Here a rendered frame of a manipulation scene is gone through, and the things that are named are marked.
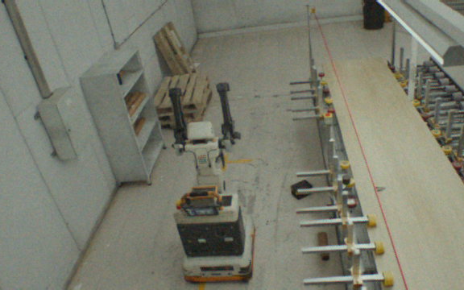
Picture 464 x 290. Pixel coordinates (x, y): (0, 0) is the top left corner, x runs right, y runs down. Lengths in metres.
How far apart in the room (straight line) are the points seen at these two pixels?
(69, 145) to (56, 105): 0.42
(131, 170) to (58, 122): 1.51
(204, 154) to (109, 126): 1.84
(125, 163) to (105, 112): 0.72
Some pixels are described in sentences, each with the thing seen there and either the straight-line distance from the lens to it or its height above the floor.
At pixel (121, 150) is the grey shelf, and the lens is 5.05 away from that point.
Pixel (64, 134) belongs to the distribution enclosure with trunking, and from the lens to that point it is 4.03.
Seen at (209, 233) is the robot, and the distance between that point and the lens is 3.44.
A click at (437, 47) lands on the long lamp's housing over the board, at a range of 1.70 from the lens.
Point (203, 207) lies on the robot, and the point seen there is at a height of 0.94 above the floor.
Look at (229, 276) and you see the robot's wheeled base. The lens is 3.71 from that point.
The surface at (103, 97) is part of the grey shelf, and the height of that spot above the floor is 1.28.
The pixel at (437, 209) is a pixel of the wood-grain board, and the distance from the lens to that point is 3.12.
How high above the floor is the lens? 2.92
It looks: 31 degrees down
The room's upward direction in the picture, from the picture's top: 10 degrees counter-clockwise
